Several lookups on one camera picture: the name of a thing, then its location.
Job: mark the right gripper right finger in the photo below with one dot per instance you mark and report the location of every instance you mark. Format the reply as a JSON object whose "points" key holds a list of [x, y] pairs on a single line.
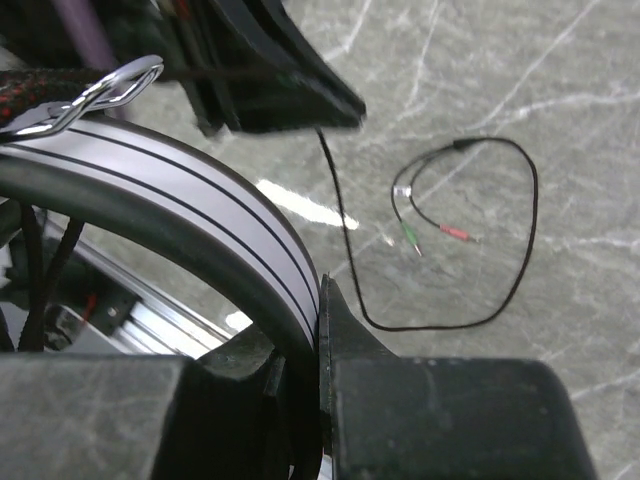
{"points": [[386, 416]]}

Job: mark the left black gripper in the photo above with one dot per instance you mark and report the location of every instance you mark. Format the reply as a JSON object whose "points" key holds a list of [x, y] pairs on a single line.
{"points": [[273, 80]]}

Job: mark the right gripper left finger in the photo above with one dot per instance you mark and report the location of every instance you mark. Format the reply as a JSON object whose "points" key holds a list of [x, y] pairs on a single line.
{"points": [[75, 416]]}

